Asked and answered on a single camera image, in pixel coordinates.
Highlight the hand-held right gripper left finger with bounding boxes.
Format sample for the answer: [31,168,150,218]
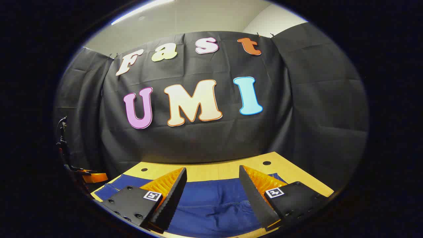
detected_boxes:
[101,167,187,233]

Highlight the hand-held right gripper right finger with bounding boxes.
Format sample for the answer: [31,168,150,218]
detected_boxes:
[239,165,331,232]

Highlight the blue denim jeans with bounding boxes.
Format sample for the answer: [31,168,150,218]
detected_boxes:
[94,173,288,234]

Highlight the black backdrop cloth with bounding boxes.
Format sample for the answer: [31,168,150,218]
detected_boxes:
[53,22,369,194]

